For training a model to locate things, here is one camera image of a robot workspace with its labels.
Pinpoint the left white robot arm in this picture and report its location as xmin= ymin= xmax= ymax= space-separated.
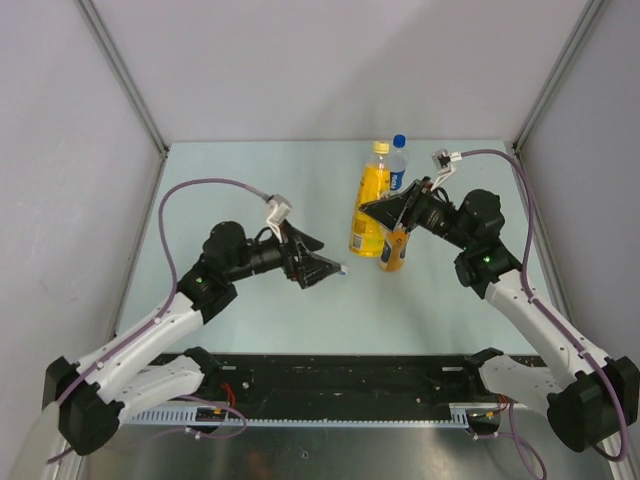
xmin=42 ymin=221 xmax=345 ymax=456

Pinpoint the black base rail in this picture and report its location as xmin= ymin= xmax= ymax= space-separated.
xmin=195 ymin=354 xmax=505 ymax=424

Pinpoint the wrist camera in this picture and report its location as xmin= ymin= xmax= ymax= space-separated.
xmin=266 ymin=194 xmax=292 ymax=241
xmin=432 ymin=149 xmax=462 ymax=190

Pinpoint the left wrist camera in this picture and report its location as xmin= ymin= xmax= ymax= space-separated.
xmin=266 ymin=194 xmax=292 ymax=241

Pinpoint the clear Pepsi bottle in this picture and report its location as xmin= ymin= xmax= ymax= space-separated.
xmin=387 ymin=134 xmax=409 ymax=194

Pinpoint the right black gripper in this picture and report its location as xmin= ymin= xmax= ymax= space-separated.
xmin=361 ymin=176 xmax=474 ymax=250

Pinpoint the orange Pocari Sweat bottle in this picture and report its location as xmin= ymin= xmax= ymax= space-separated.
xmin=379 ymin=229 xmax=410 ymax=272

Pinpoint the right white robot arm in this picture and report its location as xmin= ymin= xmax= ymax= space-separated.
xmin=359 ymin=179 xmax=639 ymax=452

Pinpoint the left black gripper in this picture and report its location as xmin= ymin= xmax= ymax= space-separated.
xmin=227 ymin=220 xmax=340 ymax=289

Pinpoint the grey cable duct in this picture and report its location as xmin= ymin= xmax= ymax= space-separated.
xmin=122 ymin=403 xmax=474 ymax=431

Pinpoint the yellow juice bottle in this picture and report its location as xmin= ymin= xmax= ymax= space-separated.
xmin=348 ymin=140 xmax=392 ymax=259

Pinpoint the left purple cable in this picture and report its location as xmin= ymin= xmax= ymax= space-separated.
xmin=47 ymin=178 xmax=271 ymax=464

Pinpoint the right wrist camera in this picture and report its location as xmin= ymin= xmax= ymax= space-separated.
xmin=432 ymin=149 xmax=462 ymax=190

